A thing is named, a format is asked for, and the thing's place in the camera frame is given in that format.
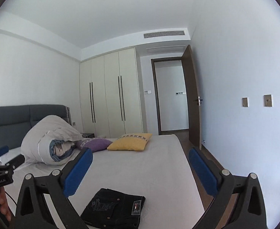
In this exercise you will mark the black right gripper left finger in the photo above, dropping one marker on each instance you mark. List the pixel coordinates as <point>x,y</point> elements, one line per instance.
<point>75,170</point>

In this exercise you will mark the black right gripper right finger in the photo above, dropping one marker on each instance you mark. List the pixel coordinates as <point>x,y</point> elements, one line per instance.
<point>206,170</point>

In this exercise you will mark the black pants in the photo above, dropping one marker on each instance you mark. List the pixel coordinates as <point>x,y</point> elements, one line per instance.
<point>113,209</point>

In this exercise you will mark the left hand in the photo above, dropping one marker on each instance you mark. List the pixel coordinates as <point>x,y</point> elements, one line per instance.
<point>4,208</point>

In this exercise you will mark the rolled beige duvet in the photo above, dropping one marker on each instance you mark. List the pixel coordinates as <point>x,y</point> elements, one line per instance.
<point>51,141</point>

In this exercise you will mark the purple pillow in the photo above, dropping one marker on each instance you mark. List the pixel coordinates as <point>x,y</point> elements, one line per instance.
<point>95,144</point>

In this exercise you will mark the grey upholstered headboard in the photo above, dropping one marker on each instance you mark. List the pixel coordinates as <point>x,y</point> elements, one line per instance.
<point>16,121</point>

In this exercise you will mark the dark brown door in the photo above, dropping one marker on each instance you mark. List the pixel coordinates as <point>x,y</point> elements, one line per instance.
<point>193,97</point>

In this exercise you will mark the yellow pillow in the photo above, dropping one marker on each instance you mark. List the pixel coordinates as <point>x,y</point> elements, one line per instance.
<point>134,141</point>

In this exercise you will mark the cream wardrobe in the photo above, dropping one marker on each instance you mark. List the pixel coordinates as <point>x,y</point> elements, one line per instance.
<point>112,95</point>

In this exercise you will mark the ceiling air vent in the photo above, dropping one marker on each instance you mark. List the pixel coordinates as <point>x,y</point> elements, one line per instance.
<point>164,34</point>

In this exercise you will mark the silver wall switch plate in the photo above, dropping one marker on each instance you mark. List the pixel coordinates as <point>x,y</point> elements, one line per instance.
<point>245,102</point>

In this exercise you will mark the silver wall socket plate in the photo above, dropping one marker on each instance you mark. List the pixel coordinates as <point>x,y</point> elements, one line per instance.
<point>268,100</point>

